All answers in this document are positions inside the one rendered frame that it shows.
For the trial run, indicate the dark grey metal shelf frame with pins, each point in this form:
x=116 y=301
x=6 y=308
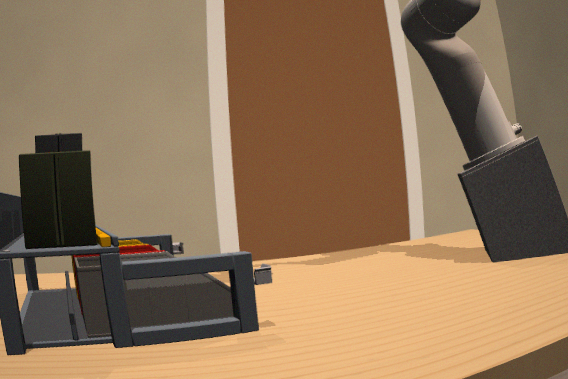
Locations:
x=45 y=319

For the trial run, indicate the yellow long thin bar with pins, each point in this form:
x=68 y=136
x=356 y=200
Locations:
x=103 y=239

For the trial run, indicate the yellow open bin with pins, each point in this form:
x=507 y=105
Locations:
x=121 y=243

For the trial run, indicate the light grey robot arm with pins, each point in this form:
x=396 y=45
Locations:
x=431 y=26

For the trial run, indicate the red bin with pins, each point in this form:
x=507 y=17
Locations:
x=126 y=250

